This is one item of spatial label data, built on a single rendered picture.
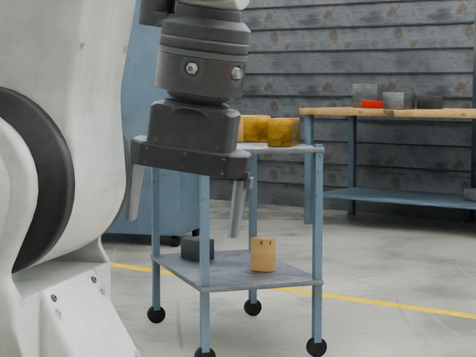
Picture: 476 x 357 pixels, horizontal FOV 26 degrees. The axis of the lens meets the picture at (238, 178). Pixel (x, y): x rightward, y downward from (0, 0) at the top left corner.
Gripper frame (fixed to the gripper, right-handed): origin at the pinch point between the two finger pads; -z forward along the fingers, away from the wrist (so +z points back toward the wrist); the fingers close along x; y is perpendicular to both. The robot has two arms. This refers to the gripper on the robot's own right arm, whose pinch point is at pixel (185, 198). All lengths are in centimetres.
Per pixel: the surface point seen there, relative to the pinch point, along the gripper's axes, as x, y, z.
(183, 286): 82, -420, -127
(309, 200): 44, -669, -115
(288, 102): 84, -784, -52
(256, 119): 41, -324, -24
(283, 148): 24, -287, -30
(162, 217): 127, -543, -119
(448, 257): -57, -537, -113
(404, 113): -17, -634, -36
